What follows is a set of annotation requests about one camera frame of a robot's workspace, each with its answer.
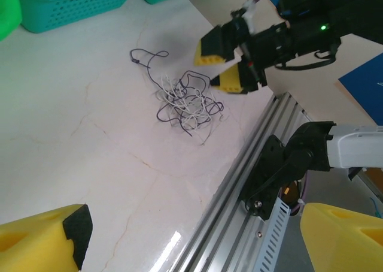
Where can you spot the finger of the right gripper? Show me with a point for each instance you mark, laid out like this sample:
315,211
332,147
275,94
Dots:
214,48
232,80

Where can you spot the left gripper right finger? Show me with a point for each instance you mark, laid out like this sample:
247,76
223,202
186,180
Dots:
344,242

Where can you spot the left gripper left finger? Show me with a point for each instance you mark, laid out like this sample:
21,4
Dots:
36,245

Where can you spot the small circuit board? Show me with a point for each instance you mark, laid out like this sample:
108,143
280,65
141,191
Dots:
288,191

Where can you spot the green plastic basket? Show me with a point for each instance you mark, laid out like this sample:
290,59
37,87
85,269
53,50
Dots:
9,14

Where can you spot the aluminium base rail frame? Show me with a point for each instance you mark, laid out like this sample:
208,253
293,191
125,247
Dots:
233,212

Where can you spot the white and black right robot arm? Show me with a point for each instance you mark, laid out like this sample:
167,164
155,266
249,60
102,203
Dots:
353,147

